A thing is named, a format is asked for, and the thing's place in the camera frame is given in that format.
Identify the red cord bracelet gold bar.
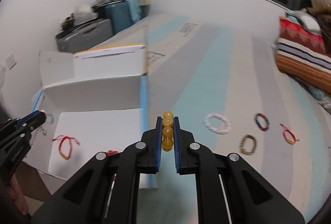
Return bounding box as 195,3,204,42
280,124,300,146

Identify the person's left hand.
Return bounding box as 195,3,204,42
5,175,29,216

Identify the floral pale pillow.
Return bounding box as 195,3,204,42
294,77,331,113

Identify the small grey blue pillow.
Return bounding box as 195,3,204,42
286,10,321,36

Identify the pink white bead bracelet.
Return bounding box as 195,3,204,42
202,112,231,136

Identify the blue yellow cardboard box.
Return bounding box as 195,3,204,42
25,43,148,182

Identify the multicolour glass bead bracelet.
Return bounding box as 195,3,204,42
253,112,271,132

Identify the yellow amber bead bracelet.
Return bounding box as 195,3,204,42
161,110,175,152

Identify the striped bed sheet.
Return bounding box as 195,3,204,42
104,14,330,223

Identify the red cord bracelet gold tube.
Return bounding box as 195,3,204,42
52,135,80,160

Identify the grey suitcase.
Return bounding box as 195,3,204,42
55,19,113,54

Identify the teal suitcase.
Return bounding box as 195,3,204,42
104,0,141,35

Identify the clutter pile on suitcases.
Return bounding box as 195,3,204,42
55,0,125,40

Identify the striped red brown pillow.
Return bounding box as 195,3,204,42
276,17,330,93

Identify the brown wooden bead bracelet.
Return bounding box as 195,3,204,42
238,134,259,156

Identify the brown blanket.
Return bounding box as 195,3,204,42
307,4,331,54

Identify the white wall socket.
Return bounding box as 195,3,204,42
1,52,17,70

